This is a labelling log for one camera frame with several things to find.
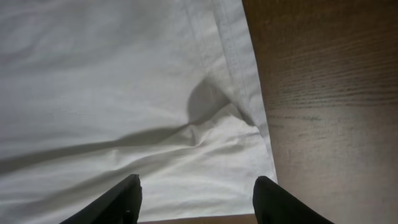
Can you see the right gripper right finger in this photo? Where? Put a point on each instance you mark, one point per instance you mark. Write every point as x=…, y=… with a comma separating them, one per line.
x=274, y=205

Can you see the white t-shirt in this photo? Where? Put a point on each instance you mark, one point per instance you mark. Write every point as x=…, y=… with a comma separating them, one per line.
x=93, y=91

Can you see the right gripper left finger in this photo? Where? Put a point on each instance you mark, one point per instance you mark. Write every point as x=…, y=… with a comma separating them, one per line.
x=119, y=205

